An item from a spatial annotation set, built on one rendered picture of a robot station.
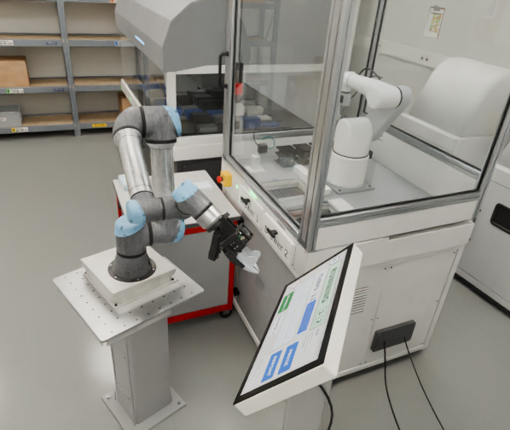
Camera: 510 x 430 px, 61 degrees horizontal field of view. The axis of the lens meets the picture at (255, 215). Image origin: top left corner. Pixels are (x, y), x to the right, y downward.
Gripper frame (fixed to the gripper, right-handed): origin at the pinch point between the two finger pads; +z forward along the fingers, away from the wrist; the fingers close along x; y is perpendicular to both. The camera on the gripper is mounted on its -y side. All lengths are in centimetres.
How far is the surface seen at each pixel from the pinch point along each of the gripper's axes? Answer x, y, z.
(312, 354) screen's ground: -33.7, 21.2, 15.0
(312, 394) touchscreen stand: -20.2, -0.5, 34.6
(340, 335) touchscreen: -26.7, 25.7, 18.1
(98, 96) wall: 368, -268, -206
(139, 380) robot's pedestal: 6, -93, 12
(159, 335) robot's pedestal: 15, -74, 3
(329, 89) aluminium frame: 40, 45, -25
